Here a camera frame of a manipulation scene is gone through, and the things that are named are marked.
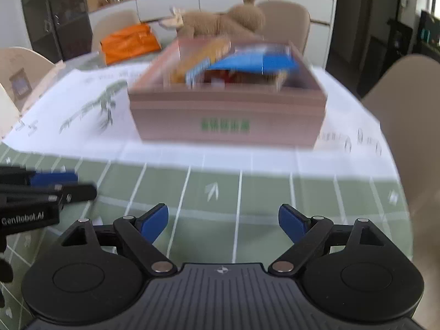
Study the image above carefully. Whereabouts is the person's left hand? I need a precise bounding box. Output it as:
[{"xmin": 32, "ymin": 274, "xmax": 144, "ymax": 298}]
[{"xmin": 0, "ymin": 235, "xmax": 11, "ymax": 308}]

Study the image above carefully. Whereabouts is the beige chair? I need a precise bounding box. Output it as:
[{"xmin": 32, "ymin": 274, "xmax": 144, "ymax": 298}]
[
  {"xmin": 257, "ymin": 0, "xmax": 311, "ymax": 56},
  {"xmin": 0, "ymin": 46, "xmax": 57, "ymax": 121},
  {"xmin": 91, "ymin": 10, "xmax": 142, "ymax": 53},
  {"xmin": 361, "ymin": 53, "xmax": 440, "ymax": 282}
]

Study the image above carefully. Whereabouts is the dark blue snack packet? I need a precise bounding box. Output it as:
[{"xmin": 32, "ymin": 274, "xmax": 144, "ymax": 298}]
[{"xmin": 205, "ymin": 43, "xmax": 300, "ymax": 76}]

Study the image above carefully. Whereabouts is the light blue snack packet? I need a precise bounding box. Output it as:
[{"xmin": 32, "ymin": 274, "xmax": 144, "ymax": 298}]
[{"xmin": 186, "ymin": 58, "xmax": 211, "ymax": 88}]

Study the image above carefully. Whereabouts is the dark glass door cabinet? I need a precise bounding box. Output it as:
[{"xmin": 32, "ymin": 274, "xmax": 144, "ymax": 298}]
[{"xmin": 19, "ymin": 0, "xmax": 95, "ymax": 64}]

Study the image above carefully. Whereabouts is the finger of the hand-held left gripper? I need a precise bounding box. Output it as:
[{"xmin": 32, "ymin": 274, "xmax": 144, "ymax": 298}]
[
  {"xmin": 0, "ymin": 183, "xmax": 97, "ymax": 210},
  {"xmin": 0, "ymin": 167, "xmax": 79, "ymax": 186}
]

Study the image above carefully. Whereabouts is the brown plush toy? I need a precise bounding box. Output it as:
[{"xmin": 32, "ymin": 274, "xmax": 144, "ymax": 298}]
[{"xmin": 159, "ymin": 0, "xmax": 267, "ymax": 40}]

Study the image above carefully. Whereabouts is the orange paper bag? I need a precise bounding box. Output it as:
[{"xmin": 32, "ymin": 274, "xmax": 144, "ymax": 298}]
[{"xmin": 100, "ymin": 23, "xmax": 162, "ymax": 66}]

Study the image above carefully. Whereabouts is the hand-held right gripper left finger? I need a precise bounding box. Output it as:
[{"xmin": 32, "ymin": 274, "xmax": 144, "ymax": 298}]
[{"xmin": 58, "ymin": 203, "xmax": 175, "ymax": 274}]

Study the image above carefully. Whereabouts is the white dinosaur print sheet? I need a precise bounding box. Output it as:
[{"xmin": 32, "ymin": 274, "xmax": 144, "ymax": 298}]
[{"xmin": 2, "ymin": 64, "xmax": 389, "ymax": 176}]

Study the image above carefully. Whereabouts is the pink gift box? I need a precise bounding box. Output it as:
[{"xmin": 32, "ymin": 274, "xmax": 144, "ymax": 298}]
[{"xmin": 127, "ymin": 38, "xmax": 327, "ymax": 150}]

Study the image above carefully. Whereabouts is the green checkered tablecloth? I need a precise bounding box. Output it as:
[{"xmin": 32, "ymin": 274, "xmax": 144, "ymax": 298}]
[{"xmin": 0, "ymin": 51, "xmax": 413, "ymax": 330}]

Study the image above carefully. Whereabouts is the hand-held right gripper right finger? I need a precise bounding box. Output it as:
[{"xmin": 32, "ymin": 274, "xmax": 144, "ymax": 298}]
[{"xmin": 268, "ymin": 203, "xmax": 387, "ymax": 274}]

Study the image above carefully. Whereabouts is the long biscuit roll packet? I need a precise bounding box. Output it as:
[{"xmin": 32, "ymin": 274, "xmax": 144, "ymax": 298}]
[{"xmin": 170, "ymin": 38, "xmax": 232, "ymax": 85}]

